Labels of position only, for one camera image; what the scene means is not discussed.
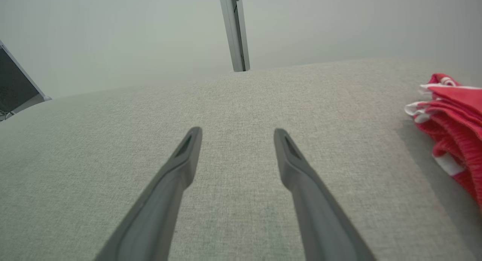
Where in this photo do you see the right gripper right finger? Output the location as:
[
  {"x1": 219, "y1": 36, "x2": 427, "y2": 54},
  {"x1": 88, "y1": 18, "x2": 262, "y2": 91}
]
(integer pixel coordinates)
[{"x1": 273, "y1": 128, "x2": 377, "y2": 261}]

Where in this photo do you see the red and white t-shirt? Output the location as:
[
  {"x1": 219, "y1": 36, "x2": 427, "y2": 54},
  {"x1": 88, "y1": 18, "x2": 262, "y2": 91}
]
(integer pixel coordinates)
[{"x1": 404, "y1": 73, "x2": 482, "y2": 209}]

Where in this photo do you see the grey partition post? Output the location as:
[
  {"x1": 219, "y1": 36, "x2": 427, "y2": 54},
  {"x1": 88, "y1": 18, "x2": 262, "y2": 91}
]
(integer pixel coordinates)
[{"x1": 218, "y1": 0, "x2": 251, "y2": 72}]

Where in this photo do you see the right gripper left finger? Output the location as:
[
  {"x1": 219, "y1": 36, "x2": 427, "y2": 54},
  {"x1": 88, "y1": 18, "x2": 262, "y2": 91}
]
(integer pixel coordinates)
[{"x1": 93, "y1": 126, "x2": 203, "y2": 261}]

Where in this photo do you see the dark panel with white frame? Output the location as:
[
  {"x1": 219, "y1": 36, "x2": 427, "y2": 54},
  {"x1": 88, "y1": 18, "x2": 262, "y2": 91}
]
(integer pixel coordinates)
[{"x1": 0, "y1": 40, "x2": 52, "y2": 122}]

